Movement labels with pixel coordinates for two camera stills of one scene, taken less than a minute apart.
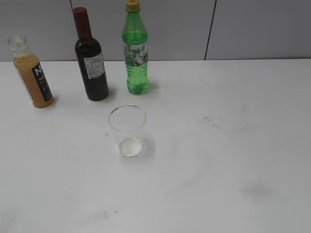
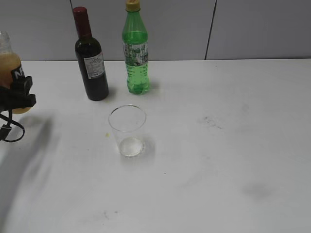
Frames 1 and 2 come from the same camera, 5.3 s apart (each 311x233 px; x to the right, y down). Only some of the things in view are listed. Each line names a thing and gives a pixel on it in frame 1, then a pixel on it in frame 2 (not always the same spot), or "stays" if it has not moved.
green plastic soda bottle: x=135 y=46 stays
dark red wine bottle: x=90 y=56 stays
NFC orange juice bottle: x=33 y=75 -> x=11 y=70
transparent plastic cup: x=128 y=121 stays
